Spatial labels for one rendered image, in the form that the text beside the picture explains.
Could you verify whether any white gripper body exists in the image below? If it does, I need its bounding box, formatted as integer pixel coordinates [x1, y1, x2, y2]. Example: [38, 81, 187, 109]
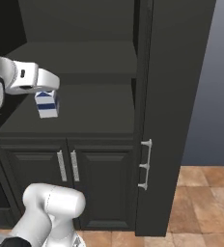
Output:
[36, 68, 61, 94]

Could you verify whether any white blue striped milk carton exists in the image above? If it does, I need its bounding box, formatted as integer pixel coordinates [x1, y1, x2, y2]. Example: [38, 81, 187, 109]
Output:
[34, 89, 60, 120]

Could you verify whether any dark open cabinet with shelves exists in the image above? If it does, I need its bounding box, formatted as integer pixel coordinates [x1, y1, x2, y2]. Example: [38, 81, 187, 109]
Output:
[0, 0, 141, 140]

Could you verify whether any dark lower cabinet door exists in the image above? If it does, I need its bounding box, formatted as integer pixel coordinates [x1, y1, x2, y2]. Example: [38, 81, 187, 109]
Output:
[67, 138, 138, 232]
[0, 138, 75, 227]

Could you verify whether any dark open cabinet door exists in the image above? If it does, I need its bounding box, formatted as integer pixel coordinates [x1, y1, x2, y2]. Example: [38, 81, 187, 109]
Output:
[133, 0, 218, 238]

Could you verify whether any silver lower cabinet handle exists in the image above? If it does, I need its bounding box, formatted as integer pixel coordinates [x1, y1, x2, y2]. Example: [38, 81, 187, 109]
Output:
[70, 150, 81, 183]
[56, 150, 69, 183]

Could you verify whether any silver open door handle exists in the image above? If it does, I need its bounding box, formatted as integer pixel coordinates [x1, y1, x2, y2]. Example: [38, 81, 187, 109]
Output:
[137, 138, 154, 191]

